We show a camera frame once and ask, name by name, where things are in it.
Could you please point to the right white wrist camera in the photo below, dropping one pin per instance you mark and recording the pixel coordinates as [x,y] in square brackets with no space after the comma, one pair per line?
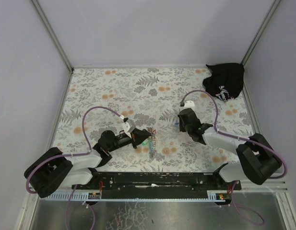
[187,104]

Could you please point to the black cloth bag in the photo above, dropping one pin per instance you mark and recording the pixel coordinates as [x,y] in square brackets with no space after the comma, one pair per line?
[226,81]

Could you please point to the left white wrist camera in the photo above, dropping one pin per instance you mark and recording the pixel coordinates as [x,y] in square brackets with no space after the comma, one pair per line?
[128,125]

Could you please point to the floral table mat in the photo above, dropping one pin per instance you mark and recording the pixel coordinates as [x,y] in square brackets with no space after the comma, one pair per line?
[151,98]

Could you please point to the white cable duct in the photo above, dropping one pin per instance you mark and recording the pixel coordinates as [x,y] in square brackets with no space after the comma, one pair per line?
[206,196]

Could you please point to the aluminium frame post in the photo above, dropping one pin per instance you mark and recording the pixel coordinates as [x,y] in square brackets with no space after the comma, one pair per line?
[270,13]
[51,33]

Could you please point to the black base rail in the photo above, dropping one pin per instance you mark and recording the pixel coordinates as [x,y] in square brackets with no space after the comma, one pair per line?
[155,184]

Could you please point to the blue keyring handle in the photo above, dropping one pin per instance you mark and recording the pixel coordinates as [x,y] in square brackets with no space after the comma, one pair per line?
[151,147]

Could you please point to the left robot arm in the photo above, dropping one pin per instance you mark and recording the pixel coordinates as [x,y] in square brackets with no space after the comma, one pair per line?
[55,169]

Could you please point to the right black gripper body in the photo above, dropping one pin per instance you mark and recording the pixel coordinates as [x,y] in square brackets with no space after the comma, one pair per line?
[186,120]

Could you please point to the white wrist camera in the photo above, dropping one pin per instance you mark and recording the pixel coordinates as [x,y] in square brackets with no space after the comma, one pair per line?
[128,125]
[187,104]

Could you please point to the left aluminium frame post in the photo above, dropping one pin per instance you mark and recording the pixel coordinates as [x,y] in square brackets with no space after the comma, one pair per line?
[51,33]

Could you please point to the right aluminium frame post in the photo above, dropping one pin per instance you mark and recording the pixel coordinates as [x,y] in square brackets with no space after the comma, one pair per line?
[270,13]

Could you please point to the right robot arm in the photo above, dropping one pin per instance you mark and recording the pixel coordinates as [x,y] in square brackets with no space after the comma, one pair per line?
[257,160]

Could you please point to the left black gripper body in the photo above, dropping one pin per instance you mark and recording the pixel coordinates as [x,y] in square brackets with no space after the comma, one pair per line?
[134,139]

